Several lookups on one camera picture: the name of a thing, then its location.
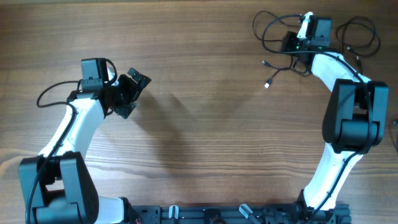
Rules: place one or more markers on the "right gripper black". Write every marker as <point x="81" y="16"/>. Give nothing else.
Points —
<point x="290" y="38"/>

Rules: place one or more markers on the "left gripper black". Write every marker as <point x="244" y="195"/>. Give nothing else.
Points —
<point x="134" y="89"/>

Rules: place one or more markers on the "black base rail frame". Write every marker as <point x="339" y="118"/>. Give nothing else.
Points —
<point x="268" y="214"/>

